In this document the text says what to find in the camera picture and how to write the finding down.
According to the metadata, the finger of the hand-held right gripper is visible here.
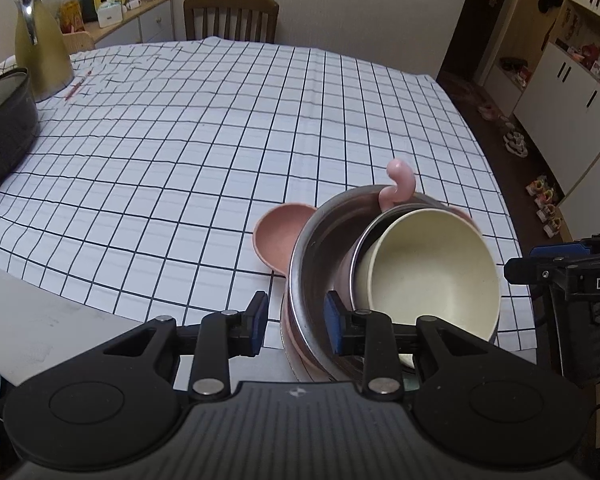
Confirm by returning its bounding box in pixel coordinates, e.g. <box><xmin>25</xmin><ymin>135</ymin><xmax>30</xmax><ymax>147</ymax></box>
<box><xmin>504</xmin><ymin>256</ymin><xmax>581</xmax><ymax>287</ymax></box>
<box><xmin>530</xmin><ymin>234</ymin><xmax>600</xmax><ymax>261</ymax></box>

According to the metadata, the pink pen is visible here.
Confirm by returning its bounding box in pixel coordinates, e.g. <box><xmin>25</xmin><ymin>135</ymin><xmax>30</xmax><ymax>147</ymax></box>
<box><xmin>65</xmin><ymin>71</ymin><xmax>92</xmax><ymax>101</ymax></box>

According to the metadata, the orange bottle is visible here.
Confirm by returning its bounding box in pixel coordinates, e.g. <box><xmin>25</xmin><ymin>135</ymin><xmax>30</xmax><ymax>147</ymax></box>
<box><xmin>59</xmin><ymin>0</ymin><xmax>86</xmax><ymax>34</ymax></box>

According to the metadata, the small white box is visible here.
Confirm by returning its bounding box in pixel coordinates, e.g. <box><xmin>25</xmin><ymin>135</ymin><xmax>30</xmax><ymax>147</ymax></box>
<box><xmin>97</xmin><ymin>2</ymin><xmax>123</xmax><ymax>28</ymax></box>

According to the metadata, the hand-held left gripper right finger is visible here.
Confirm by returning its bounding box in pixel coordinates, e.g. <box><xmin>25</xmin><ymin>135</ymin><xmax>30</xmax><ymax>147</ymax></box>
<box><xmin>323</xmin><ymin>290</ymin><xmax>492</xmax><ymax>402</ymax></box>

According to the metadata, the gold kettle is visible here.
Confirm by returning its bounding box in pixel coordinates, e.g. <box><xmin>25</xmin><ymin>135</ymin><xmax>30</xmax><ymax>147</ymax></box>
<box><xmin>14</xmin><ymin>0</ymin><xmax>76</xmax><ymax>103</ymax></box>

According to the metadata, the dark door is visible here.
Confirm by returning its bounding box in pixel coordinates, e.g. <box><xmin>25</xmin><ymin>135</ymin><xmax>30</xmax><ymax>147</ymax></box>
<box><xmin>436</xmin><ymin>0</ymin><xmax>486</xmax><ymax>81</ymax></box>

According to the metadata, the white checkered tablecloth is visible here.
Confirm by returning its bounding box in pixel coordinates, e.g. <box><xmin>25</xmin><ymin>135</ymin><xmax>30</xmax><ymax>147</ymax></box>
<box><xmin>0</xmin><ymin>36</ymin><xmax>536</xmax><ymax>353</ymax></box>

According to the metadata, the wooden side cabinet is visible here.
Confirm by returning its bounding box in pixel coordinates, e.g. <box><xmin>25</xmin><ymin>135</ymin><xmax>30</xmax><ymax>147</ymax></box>
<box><xmin>62</xmin><ymin>0</ymin><xmax>175</xmax><ymax>53</ymax></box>

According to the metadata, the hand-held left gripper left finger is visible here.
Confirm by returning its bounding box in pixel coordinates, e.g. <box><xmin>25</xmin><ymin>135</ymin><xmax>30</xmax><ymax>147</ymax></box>
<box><xmin>101</xmin><ymin>290</ymin><xmax>269</xmax><ymax>402</ymax></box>

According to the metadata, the pink bowl with steel liner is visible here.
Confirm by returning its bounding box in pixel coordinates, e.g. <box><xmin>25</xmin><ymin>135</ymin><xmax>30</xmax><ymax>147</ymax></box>
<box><xmin>328</xmin><ymin>159</ymin><xmax>482</xmax><ymax>311</ymax></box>

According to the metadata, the pink bear-shaped plate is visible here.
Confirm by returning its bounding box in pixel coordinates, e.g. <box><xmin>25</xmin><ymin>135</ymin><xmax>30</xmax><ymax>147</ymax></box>
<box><xmin>252</xmin><ymin>202</ymin><xmax>326</xmax><ymax>361</ymax></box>

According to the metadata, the brown wooden chair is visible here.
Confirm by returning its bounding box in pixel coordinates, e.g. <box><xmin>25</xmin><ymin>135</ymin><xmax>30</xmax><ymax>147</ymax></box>
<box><xmin>183</xmin><ymin>0</ymin><xmax>280</xmax><ymax>44</ymax></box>

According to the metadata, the cream bowl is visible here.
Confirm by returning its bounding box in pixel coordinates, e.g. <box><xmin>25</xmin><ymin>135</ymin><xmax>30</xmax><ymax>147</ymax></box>
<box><xmin>355</xmin><ymin>208</ymin><xmax>501</xmax><ymax>368</ymax></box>

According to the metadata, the black device at right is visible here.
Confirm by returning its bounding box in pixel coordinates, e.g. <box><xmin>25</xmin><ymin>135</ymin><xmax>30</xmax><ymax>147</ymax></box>
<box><xmin>545</xmin><ymin>280</ymin><xmax>600</xmax><ymax>388</ymax></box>

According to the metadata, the black cooking pot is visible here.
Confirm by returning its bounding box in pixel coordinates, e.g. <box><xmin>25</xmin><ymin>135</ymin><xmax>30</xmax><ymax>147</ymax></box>
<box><xmin>0</xmin><ymin>67</ymin><xmax>42</xmax><ymax>197</ymax></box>

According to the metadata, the large steel bowl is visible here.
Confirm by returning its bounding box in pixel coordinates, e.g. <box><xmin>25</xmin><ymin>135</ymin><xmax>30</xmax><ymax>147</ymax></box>
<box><xmin>287</xmin><ymin>185</ymin><xmax>433</xmax><ymax>386</ymax></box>

